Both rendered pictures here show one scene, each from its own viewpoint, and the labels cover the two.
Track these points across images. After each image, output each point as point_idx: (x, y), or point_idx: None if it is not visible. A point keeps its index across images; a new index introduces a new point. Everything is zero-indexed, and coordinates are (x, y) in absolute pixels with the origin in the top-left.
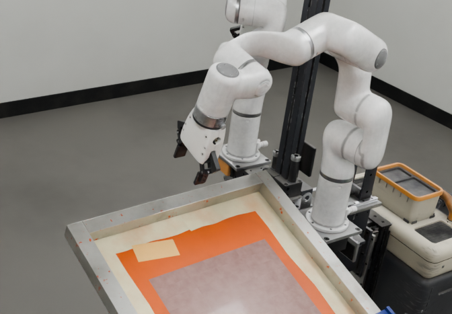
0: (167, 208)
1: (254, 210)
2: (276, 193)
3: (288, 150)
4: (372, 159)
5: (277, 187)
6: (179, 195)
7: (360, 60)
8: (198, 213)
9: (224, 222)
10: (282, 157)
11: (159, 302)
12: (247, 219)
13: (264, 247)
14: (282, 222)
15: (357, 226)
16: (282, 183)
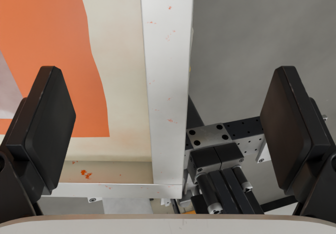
0: None
1: (110, 136)
2: (120, 189)
3: (230, 210)
4: None
5: (134, 195)
6: (186, 4)
7: None
8: (134, 27)
9: (91, 71)
10: (232, 192)
11: None
12: (90, 115)
13: (7, 108)
14: (71, 158)
15: (97, 200)
16: (204, 167)
